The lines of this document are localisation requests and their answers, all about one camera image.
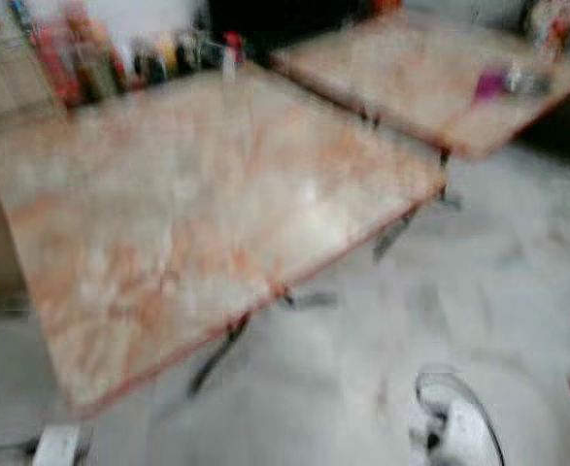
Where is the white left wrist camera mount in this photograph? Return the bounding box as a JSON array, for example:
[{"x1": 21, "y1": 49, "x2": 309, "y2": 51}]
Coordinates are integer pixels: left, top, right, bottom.
[{"x1": 31, "y1": 424, "x2": 83, "y2": 466}]

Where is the purple plastic cup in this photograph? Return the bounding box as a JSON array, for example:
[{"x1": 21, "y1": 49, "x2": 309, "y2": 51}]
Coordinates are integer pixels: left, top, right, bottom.
[{"x1": 473, "y1": 69, "x2": 510, "y2": 104}]

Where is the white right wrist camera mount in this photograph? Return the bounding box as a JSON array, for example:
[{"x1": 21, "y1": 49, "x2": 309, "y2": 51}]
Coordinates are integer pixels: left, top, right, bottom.
[{"x1": 423, "y1": 396, "x2": 496, "y2": 466}]

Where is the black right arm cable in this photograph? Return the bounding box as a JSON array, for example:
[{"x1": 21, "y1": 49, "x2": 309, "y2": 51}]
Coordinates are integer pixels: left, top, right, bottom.
[{"x1": 415, "y1": 367, "x2": 509, "y2": 466}]

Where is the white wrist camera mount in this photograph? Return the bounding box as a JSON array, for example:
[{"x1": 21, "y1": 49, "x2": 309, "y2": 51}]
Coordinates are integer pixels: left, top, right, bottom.
[
  {"x1": 423, "y1": 396, "x2": 496, "y2": 466},
  {"x1": 31, "y1": 424, "x2": 83, "y2": 466}
]

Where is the stainless steel bowl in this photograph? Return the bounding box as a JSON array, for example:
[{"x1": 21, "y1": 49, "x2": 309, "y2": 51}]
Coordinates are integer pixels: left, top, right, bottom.
[{"x1": 507, "y1": 64, "x2": 552, "y2": 97}]

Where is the black television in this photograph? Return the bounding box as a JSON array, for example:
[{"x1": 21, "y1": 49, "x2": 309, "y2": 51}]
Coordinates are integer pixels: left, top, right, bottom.
[{"x1": 207, "y1": 0, "x2": 385, "y2": 56}]

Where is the white and red plush toy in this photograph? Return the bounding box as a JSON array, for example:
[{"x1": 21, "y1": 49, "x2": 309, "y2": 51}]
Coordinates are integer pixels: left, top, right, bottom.
[{"x1": 531, "y1": 0, "x2": 570, "y2": 55}]

